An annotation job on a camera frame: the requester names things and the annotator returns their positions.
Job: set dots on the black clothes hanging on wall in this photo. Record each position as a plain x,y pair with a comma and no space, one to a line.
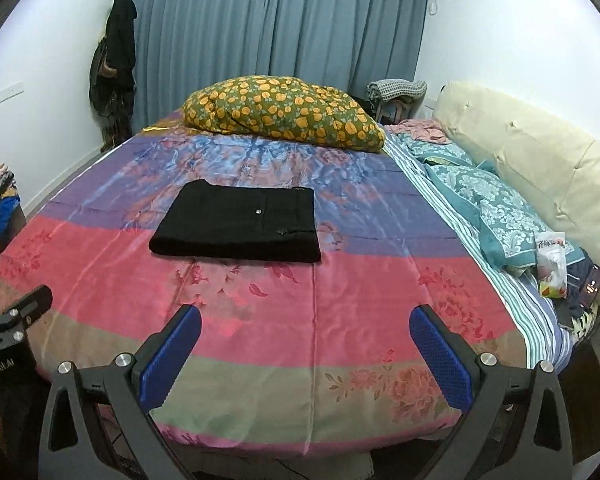
112,83

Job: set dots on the white wall switch plate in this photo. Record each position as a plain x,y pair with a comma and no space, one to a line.
11,91

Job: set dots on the dark small box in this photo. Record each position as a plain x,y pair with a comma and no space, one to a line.
590,288

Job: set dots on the pile of clothes at left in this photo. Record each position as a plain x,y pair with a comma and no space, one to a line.
10,205

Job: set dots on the pink floral pillow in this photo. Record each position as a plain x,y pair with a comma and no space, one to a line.
422,130

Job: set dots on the black pants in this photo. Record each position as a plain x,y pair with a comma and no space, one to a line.
228,222

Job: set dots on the beige padded headboard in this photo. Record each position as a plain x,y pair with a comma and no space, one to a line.
555,167

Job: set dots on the white plastic snack bag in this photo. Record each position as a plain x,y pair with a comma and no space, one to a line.
551,266

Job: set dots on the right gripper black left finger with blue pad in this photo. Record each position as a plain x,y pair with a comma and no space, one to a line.
74,441

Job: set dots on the grey knitted folded blanket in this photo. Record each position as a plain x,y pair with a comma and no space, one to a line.
404,95

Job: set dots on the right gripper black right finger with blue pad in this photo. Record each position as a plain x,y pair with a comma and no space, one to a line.
514,422

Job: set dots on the teal floral blanket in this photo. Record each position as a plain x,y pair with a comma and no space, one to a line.
505,221

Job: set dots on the blue-grey curtain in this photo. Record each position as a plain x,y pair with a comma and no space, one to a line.
185,45

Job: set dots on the colourful striped floral bedspread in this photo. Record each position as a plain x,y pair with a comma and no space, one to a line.
293,359

